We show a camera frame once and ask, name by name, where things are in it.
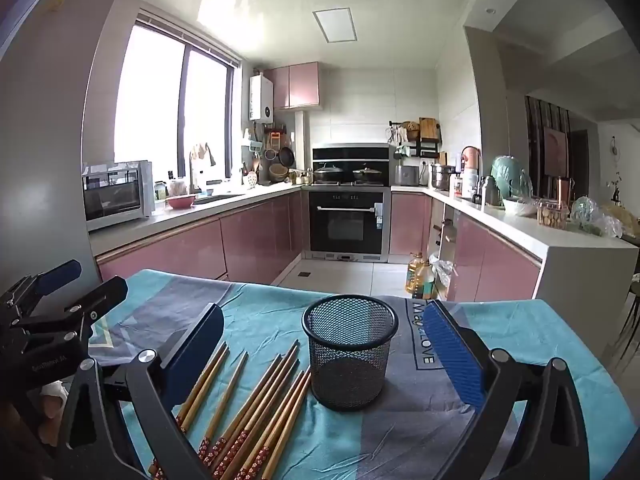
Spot large kitchen window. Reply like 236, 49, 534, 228
114, 7, 241, 181

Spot black built-in oven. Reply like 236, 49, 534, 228
308, 187, 391, 263

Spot bunch of wooden chopsticks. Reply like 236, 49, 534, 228
148, 340, 313, 480

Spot ceiling light panel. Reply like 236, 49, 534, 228
313, 9, 358, 43

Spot kitchen faucet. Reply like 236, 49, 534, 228
188, 150, 202, 196

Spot dining chair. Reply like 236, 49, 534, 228
617, 272, 640, 361

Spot black range hood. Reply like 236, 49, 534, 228
312, 143, 391, 186

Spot yellow cooking oil bottle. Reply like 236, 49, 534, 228
406, 252, 426, 296

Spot narrow pink base cabinet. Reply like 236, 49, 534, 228
390, 192, 432, 257

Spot white peninsula countertop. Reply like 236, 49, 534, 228
391, 185, 633, 251

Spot black wall rack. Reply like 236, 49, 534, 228
389, 117, 443, 158

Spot white bowl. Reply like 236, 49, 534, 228
502, 197, 538, 217

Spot white water heater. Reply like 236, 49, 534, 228
249, 74, 275, 122

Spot white containers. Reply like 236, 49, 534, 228
450, 170, 478, 200

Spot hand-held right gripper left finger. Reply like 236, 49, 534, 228
57, 304, 226, 480

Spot white toaster oven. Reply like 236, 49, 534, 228
81, 160, 154, 232

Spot white countertop with sink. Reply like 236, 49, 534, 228
87, 182, 303, 256

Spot teal grey printed tablecloth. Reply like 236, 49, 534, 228
85, 269, 621, 480

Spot dark lidded cooking pot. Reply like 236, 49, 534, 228
352, 163, 385, 183
313, 162, 345, 183

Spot oil bottles on floor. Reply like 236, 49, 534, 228
417, 260, 437, 299

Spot clear plastic bags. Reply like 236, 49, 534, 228
570, 196, 626, 238

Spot teal plastic bag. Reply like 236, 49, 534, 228
490, 155, 533, 201

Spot black mesh holder cup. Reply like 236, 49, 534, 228
301, 295, 399, 411

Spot pink wall cabinet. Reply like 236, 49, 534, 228
264, 62, 321, 111

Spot pink wall painting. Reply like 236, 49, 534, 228
543, 127, 567, 176

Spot person's left hand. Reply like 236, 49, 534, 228
30, 382, 68, 448

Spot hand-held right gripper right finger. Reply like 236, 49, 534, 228
427, 299, 591, 480

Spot clear snack container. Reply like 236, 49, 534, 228
537, 200, 568, 228

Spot kitchen sink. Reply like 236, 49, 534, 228
195, 191, 246, 205

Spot long pink base cabinets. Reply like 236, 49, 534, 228
95, 191, 304, 286

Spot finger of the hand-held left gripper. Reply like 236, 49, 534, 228
0, 276, 129, 343
0, 259, 83, 313

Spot stainless steel stock pot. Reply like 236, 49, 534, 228
431, 162, 456, 191

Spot pink peninsula cabinets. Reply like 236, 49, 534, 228
447, 210, 543, 303

